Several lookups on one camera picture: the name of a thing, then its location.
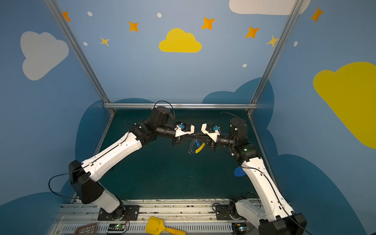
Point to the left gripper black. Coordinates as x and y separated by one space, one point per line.
178 137

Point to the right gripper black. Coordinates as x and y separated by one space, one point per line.
212 142

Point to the grey keyring yellow handle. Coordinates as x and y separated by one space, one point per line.
193 147

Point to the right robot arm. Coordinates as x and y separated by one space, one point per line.
276 217

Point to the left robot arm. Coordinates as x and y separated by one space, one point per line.
85 175

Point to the yellow plastic scoop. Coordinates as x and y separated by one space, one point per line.
155 226

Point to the right controller board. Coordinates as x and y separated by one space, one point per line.
240 229

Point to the controller board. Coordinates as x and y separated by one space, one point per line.
240 229
116 229

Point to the left controller board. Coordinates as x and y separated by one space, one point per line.
116 229

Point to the brown perforated plate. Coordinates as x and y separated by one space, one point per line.
89 229

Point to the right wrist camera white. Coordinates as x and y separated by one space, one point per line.
213 131

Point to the blue trowel wooden handle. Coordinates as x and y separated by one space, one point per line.
239 172

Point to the aluminium frame rail right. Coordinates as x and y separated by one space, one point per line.
264 95

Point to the aluminium frame rail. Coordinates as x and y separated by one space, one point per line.
264 95
58 15
206 106

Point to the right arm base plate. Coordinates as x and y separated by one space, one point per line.
224 212

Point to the aluminium frame rail back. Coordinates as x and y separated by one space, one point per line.
206 106

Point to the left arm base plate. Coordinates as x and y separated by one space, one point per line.
126 213

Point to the aluminium frame rail left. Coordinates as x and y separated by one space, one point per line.
58 15

